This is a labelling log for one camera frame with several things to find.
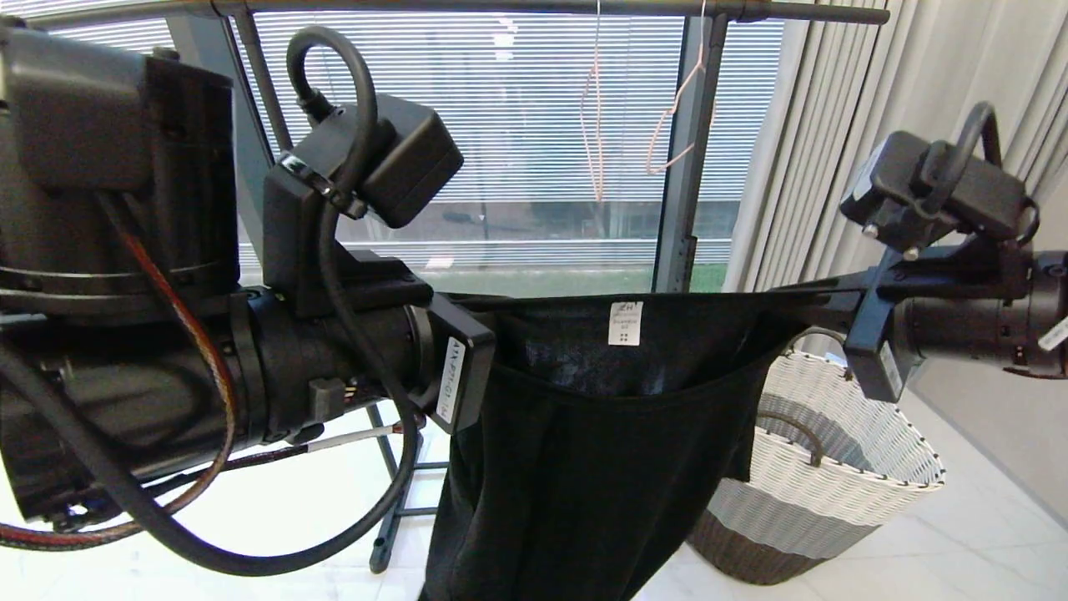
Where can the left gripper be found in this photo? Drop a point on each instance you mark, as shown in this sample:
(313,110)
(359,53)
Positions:
(284,359)

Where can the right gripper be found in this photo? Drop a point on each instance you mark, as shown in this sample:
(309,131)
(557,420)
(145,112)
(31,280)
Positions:
(959,330)

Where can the black garment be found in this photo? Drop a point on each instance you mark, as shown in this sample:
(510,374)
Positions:
(584,467)

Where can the pink clothes hanger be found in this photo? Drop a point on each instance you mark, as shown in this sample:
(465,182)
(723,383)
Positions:
(677,104)
(598,167)

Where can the white laundry basket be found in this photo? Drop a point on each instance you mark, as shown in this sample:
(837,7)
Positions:
(851,451)

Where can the black clothes rack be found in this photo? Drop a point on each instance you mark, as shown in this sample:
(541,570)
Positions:
(501,7)

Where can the beige curtain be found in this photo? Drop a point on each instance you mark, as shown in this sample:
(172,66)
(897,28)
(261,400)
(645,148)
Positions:
(851,125)

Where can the window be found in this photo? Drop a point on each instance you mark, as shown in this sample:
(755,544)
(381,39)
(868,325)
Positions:
(517,100)

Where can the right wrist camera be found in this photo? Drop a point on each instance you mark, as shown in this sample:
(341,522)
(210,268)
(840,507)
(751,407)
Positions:
(976,192)

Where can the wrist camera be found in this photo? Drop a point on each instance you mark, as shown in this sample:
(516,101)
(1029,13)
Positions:
(409,159)
(976,192)

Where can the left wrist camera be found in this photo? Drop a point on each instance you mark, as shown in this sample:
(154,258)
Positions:
(409,159)

